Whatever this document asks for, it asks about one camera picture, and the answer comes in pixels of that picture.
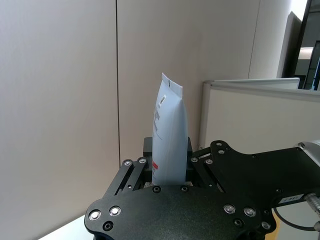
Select white stand-up pouch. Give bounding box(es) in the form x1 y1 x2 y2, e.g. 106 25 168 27
151 72 189 187

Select thin dark cable, silver plug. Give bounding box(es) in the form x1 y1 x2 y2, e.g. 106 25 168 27
271 191 320 230

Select white partition panel, grey frame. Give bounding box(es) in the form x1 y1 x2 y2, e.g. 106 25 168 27
200 77 320 152

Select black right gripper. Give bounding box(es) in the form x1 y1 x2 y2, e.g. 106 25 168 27
184 136 320 209

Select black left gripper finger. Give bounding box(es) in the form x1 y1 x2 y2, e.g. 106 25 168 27
103 136 154 199

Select dark glass window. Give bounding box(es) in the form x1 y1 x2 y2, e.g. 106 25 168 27
294 0 320 91

